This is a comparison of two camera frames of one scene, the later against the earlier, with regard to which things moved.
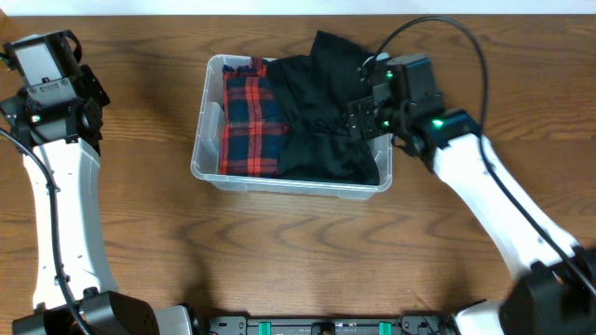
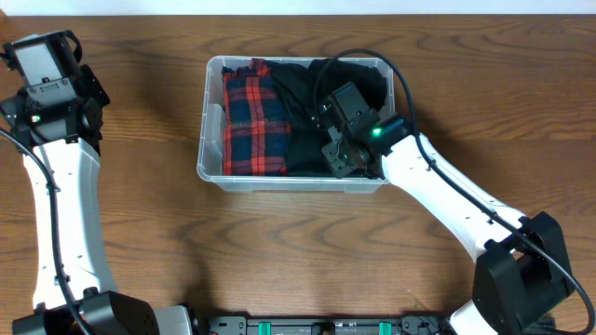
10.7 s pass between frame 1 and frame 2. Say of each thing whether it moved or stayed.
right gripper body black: moved
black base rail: stayed
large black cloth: moved
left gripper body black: stayed
